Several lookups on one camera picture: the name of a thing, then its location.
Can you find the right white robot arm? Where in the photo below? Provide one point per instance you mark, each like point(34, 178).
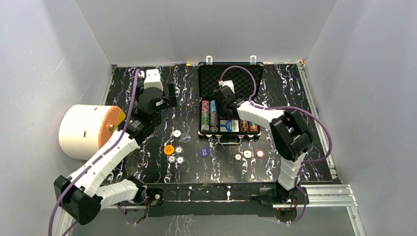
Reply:
point(291, 136)

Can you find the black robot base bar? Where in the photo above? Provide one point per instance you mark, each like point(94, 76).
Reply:
point(262, 199)

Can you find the blue ten chip left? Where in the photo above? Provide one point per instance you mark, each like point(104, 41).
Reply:
point(172, 159)

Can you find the blue ten chip upper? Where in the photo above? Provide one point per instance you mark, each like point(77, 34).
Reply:
point(178, 150)

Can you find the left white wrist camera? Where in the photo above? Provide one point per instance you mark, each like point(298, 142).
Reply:
point(153, 79)

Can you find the orange hundred chip left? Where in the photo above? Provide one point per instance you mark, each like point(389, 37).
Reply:
point(238, 157)

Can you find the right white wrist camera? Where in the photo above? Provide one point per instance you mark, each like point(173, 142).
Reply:
point(229, 84)

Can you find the red white poker chip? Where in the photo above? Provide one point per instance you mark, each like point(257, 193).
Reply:
point(260, 153)

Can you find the blue ten chip right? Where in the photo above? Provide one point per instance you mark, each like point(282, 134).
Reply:
point(180, 160)

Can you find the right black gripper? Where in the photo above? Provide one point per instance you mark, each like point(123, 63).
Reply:
point(221, 112)

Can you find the orange hundred chip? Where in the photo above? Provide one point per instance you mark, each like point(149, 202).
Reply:
point(247, 154)
point(238, 157)

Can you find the yellow big blind button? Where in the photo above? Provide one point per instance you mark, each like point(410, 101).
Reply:
point(169, 150)

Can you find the black poker set case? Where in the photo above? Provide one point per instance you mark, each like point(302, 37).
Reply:
point(246, 76)

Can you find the brown orange chip row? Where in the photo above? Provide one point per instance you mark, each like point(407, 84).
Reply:
point(244, 126)

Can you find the blue playing card deck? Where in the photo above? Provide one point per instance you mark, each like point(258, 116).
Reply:
point(229, 125)

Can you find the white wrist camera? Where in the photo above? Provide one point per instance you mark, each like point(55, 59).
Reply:
point(229, 84)
point(153, 79)

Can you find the light blue orange chip row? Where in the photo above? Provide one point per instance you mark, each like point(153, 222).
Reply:
point(213, 118)

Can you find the blue ten chip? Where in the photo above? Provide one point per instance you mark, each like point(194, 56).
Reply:
point(178, 150)
point(172, 159)
point(180, 160)

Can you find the orange hundred chip middle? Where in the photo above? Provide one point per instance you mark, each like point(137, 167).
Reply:
point(247, 154)

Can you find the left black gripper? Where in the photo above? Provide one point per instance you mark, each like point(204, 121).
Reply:
point(167, 94)

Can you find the purple red green chip row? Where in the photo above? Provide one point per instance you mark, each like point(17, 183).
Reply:
point(253, 128)

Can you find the blue small blind button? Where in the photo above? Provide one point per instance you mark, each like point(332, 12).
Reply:
point(204, 152)

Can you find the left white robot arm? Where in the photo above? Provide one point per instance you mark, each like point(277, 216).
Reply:
point(81, 194)

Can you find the white orange cylinder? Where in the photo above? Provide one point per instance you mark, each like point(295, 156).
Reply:
point(87, 128)

